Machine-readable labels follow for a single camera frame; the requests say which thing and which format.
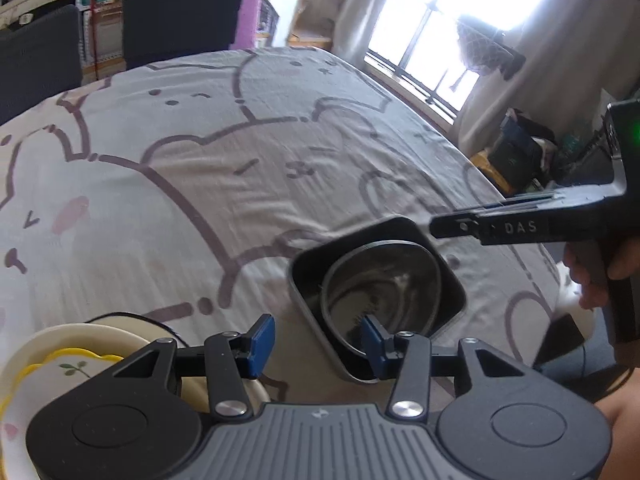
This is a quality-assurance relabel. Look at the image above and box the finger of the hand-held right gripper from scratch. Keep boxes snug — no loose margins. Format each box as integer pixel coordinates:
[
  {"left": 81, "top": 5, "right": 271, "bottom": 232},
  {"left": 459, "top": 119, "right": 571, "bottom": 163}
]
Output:
[
  {"left": 429, "top": 210, "right": 485, "bottom": 247},
  {"left": 452, "top": 191, "right": 558, "bottom": 211}
]

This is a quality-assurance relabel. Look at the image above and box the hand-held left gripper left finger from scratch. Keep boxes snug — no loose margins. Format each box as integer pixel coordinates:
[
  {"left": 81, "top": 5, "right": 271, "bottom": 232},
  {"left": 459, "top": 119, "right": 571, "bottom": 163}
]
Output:
[{"left": 112, "top": 314, "right": 277, "bottom": 421}]

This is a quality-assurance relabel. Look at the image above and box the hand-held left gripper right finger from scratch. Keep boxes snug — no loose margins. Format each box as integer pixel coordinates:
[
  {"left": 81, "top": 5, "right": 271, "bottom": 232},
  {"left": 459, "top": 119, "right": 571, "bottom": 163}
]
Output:
[{"left": 360, "top": 315, "right": 526, "bottom": 418}]

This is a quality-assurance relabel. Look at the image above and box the round steel bowl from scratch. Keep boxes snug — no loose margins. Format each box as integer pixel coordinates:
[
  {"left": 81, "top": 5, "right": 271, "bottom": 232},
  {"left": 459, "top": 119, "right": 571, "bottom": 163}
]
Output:
[{"left": 320, "top": 241, "right": 443, "bottom": 356}]

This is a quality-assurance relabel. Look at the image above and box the square steel bowl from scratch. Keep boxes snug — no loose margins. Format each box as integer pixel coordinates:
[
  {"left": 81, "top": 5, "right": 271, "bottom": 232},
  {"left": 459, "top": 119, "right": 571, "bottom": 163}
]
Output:
[{"left": 287, "top": 215, "right": 466, "bottom": 386}]

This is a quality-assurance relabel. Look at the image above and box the white flower print plate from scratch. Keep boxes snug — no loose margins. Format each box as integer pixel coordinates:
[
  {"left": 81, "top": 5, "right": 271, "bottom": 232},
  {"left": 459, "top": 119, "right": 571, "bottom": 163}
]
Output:
[{"left": 85, "top": 311, "right": 186, "bottom": 348}]

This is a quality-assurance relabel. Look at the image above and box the cream bowl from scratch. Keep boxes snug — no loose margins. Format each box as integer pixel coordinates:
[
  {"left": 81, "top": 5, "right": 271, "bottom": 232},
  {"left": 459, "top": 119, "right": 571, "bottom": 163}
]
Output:
[{"left": 0, "top": 322, "right": 273, "bottom": 480}]

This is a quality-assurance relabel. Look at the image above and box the yellow rimmed floral bowl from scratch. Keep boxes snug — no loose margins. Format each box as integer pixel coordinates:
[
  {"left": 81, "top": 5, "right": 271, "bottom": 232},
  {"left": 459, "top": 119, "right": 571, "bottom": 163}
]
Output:
[{"left": 0, "top": 347, "right": 126, "bottom": 480}]

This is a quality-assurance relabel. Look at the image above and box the person's right forearm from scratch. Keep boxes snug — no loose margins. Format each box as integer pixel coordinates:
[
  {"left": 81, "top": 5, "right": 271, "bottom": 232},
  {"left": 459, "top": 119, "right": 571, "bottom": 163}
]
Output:
[{"left": 595, "top": 385, "right": 640, "bottom": 480}]

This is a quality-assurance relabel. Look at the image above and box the person's right hand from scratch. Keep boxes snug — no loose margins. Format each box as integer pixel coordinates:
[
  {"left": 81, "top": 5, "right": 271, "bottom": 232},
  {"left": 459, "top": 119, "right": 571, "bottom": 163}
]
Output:
[{"left": 564, "top": 242, "right": 640, "bottom": 311}]

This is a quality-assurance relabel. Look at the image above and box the dark blue bag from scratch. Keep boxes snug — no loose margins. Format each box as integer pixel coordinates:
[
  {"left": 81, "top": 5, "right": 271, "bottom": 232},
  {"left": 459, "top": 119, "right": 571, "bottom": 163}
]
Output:
[{"left": 487, "top": 107, "right": 558, "bottom": 196}]

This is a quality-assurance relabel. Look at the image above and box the beige curtain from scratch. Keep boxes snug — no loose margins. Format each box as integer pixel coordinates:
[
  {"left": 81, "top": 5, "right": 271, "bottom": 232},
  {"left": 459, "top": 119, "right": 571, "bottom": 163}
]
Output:
[
  {"left": 332, "top": 0, "right": 401, "bottom": 63},
  {"left": 457, "top": 10, "right": 616, "bottom": 146}
]

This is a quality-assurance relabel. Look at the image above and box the black balcony railing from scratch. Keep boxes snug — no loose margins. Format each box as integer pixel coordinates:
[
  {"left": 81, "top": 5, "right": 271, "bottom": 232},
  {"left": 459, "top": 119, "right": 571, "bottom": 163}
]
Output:
[{"left": 365, "top": 0, "right": 481, "bottom": 126}]

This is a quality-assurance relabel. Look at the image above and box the hanging net basket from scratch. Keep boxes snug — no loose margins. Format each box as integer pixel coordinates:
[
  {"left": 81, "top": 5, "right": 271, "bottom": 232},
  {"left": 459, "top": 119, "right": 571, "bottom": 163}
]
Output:
[{"left": 456, "top": 17, "right": 527, "bottom": 81}]

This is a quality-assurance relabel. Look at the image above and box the dark grey chair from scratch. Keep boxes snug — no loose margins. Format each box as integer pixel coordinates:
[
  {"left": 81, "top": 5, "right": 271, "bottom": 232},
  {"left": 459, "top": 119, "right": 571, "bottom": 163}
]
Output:
[
  {"left": 0, "top": 5, "right": 83, "bottom": 126},
  {"left": 121, "top": 0, "right": 246, "bottom": 70}
]

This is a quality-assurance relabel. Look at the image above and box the white perforated metal shelf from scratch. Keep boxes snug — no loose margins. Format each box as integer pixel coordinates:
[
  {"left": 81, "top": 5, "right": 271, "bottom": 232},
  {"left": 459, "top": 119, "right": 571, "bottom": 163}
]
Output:
[{"left": 75, "top": 0, "right": 131, "bottom": 86}]

